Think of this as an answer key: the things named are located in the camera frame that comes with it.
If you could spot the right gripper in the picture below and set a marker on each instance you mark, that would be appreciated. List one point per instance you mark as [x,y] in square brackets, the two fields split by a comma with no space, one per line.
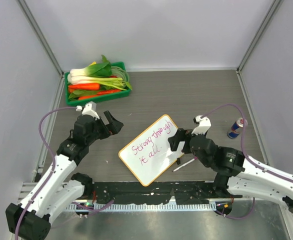
[181,135]

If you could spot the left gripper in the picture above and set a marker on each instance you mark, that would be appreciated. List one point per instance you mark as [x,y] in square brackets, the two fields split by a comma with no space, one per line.
[111,128]

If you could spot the pink capped marker pen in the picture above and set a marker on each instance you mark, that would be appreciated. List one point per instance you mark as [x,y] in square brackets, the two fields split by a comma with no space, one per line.
[184,164]

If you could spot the yellow framed whiteboard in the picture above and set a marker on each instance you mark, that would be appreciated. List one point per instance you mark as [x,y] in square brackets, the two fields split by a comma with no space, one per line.
[149,154]

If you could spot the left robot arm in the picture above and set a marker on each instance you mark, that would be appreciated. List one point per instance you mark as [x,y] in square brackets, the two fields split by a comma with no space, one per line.
[33,217]

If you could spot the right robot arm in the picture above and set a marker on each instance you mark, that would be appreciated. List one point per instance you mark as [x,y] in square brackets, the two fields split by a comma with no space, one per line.
[237,174]

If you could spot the right whiteboard foot clip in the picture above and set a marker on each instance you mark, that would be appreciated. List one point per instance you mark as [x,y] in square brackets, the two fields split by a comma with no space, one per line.
[179,161]

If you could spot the red chili toy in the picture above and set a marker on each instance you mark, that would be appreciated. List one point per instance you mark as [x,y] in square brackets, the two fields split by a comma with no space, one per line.
[107,92]

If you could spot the green onion toy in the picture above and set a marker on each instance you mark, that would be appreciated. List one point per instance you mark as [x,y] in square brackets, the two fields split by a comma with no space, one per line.
[113,82]

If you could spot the orange carrot toy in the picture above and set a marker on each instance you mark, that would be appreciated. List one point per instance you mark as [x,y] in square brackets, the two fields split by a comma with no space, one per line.
[87,97]
[84,86]

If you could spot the green leaf vegetable toy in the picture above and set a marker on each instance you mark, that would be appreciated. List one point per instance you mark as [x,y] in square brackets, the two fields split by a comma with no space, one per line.
[81,93]

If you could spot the green vegetable tray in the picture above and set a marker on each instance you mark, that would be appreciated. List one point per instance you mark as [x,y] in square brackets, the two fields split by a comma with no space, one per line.
[99,99]

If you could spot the bok choy toy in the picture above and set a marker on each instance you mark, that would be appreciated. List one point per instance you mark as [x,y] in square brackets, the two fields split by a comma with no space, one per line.
[99,70]

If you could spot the energy drink can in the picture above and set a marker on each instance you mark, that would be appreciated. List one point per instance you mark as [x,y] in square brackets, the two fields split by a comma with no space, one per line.
[237,128]

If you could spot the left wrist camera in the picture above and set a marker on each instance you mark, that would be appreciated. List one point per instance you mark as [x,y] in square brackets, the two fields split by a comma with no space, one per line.
[88,111]

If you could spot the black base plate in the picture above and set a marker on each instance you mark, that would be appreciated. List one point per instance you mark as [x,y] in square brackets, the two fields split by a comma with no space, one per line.
[159,192]

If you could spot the white cable duct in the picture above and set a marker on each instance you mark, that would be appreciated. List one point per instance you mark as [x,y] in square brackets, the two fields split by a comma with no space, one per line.
[170,207]

